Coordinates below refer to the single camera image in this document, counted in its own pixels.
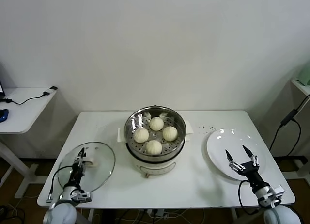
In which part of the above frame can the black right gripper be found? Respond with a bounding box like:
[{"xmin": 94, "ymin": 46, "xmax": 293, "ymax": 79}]
[{"xmin": 225, "ymin": 145, "xmax": 264, "ymax": 187}]

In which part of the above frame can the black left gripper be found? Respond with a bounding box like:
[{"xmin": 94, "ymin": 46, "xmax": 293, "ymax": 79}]
[{"xmin": 64, "ymin": 147, "xmax": 87, "ymax": 188}]

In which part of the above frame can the round glass pot lid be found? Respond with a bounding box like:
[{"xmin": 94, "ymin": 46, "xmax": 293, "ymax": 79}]
[{"xmin": 57, "ymin": 141, "xmax": 116, "ymax": 192}]

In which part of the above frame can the white steamed baozi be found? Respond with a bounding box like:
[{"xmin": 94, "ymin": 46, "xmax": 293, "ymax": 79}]
[
  {"xmin": 149, "ymin": 117, "xmax": 165, "ymax": 132},
  {"xmin": 162, "ymin": 126, "xmax": 179, "ymax": 142},
  {"xmin": 145, "ymin": 140, "xmax": 163, "ymax": 156},
  {"xmin": 133, "ymin": 128, "xmax": 150, "ymax": 144}
]

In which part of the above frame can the perforated steel steamer basket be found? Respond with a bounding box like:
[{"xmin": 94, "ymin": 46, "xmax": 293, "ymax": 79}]
[{"xmin": 117, "ymin": 107, "xmax": 195, "ymax": 161}]

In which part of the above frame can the white round plate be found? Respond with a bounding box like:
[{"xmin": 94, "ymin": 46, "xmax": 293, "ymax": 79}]
[{"xmin": 206, "ymin": 128, "xmax": 267, "ymax": 181}]

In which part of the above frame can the white side table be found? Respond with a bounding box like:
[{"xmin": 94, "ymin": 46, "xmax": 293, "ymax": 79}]
[{"xmin": 0, "ymin": 87, "xmax": 59, "ymax": 198}]

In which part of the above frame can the white electric pot base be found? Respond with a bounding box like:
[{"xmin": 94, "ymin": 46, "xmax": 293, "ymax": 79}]
[{"xmin": 117, "ymin": 134, "xmax": 194, "ymax": 179}]

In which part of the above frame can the blue computer mouse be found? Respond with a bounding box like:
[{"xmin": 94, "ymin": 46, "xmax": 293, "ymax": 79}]
[{"xmin": 0, "ymin": 108, "xmax": 10, "ymax": 123}]

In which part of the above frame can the white shelf table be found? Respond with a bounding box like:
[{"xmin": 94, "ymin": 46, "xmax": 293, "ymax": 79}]
[{"xmin": 291, "ymin": 78, "xmax": 310, "ymax": 97}]

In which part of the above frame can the white power strip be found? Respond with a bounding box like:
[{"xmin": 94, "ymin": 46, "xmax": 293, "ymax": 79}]
[{"xmin": 147, "ymin": 208, "xmax": 170, "ymax": 220}]

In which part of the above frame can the pale green box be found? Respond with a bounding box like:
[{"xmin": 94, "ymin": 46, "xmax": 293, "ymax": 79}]
[{"xmin": 297, "ymin": 64, "xmax": 310, "ymax": 86}]

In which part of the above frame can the laptop screen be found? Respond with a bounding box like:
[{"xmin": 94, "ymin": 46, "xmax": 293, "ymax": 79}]
[{"xmin": 0, "ymin": 61, "xmax": 7, "ymax": 101}]

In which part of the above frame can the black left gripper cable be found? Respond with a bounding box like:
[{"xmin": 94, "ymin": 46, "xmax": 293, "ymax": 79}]
[{"xmin": 46, "ymin": 167, "xmax": 73, "ymax": 204}]

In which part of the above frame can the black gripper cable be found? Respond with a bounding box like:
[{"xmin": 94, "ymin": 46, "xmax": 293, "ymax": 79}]
[
  {"xmin": 46, "ymin": 167, "xmax": 73, "ymax": 204},
  {"xmin": 238, "ymin": 180, "xmax": 260, "ymax": 216}
]

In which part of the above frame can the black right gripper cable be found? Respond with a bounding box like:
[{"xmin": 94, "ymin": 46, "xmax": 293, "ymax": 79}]
[{"xmin": 238, "ymin": 180, "xmax": 260, "ymax": 216}]

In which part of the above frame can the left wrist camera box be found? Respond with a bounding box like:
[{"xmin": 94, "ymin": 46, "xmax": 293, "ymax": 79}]
[{"xmin": 72, "ymin": 190, "xmax": 93, "ymax": 203}]

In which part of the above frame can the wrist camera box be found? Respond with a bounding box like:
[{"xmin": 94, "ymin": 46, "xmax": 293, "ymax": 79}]
[
  {"xmin": 72, "ymin": 190, "xmax": 93, "ymax": 203},
  {"xmin": 270, "ymin": 184, "xmax": 284, "ymax": 207}
]

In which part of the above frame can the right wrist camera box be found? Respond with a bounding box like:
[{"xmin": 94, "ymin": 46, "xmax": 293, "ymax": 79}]
[{"xmin": 270, "ymin": 184, "xmax": 284, "ymax": 207}]

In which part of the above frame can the black power adapter cable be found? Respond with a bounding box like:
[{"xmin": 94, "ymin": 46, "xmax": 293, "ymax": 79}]
[{"xmin": 269, "ymin": 94, "xmax": 310, "ymax": 157}]

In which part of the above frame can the black cable with adapter plug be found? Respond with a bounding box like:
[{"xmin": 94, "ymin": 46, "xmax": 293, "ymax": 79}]
[{"xmin": 2, "ymin": 86, "xmax": 59, "ymax": 105}]

